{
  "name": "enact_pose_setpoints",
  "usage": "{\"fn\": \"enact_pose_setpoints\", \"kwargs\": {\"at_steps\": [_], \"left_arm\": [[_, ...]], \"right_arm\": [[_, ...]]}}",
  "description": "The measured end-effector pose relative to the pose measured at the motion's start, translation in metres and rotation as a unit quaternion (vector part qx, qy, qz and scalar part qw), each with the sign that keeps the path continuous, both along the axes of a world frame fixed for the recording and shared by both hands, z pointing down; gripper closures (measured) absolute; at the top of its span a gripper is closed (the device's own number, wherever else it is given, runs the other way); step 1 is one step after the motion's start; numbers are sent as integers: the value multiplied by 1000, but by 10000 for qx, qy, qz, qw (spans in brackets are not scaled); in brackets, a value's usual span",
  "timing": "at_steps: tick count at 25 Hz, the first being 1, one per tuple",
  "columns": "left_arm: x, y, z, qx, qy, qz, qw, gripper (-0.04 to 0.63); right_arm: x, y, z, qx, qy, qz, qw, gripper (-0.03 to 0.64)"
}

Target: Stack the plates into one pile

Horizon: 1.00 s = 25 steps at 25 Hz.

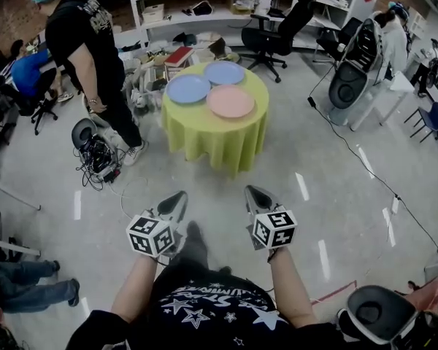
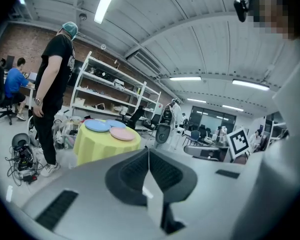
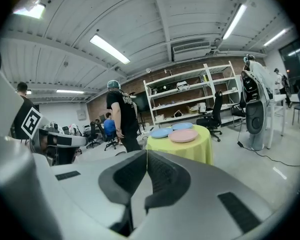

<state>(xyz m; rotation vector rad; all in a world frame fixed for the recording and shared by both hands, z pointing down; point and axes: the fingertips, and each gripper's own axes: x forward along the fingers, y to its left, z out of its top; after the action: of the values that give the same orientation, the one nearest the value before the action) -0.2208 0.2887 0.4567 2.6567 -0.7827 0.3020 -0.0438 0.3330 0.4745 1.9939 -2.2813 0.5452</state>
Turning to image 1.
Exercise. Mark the brown cardboard box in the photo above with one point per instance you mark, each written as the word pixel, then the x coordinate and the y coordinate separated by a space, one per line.
pixel 237 9

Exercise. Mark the blue chair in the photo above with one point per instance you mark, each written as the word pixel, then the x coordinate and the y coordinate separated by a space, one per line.
pixel 436 117

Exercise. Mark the white plastic crate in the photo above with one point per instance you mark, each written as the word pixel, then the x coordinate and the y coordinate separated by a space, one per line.
pixel 129 60

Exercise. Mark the black swivel chair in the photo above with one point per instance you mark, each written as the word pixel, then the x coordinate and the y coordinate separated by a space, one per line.
pixel 44 113

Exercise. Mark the beige tote bag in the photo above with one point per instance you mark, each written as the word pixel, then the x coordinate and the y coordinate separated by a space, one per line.
pixel 210 36

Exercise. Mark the person's black star print shirt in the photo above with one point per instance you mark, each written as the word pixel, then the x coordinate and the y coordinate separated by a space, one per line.
pixel 211 326

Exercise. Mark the person's left forearm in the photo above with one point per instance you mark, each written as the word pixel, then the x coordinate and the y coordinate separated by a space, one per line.
pixel 135 290

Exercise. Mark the blue big plate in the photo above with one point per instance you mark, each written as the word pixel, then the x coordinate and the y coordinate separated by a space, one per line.
pixel 188 88
pixel 224 72

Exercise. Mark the black speaker on stand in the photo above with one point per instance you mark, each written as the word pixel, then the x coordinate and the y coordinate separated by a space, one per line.
pixel 350 86

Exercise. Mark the white desk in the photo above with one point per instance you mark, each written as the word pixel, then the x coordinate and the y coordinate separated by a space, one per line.
pixel 401 82

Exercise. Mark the silver wristwatch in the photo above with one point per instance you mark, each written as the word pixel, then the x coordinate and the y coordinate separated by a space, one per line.
pixel 92 101

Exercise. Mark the black high-back office chair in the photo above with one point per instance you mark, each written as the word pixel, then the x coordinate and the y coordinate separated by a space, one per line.
pixel 292 24

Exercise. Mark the pink plastic bag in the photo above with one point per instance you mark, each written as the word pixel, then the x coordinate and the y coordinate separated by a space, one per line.
pixel 434 290

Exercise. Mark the pink big plate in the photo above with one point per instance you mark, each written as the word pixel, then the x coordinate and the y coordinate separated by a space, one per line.
pixel 230 100

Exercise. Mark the green cloth covered round table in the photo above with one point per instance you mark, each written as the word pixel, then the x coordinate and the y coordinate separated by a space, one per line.
pixel 211 140

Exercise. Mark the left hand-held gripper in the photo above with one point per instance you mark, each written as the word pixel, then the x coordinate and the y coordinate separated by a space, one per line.
pixel 151 235

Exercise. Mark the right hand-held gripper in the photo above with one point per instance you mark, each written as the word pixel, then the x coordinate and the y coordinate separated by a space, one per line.
pixel 275 230

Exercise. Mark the grey hard-shell backpack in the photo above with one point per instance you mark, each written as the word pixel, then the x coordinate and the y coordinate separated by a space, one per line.
pixel 379 312
pixel 84 131

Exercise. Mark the person's right forearm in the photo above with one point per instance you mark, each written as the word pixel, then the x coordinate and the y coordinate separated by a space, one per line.
pixel 290 290

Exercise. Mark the red book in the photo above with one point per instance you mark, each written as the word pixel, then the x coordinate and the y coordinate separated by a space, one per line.
pixel 179 56

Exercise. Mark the black and white pouch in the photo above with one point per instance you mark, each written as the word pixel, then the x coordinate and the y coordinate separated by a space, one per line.
pixel 202 10

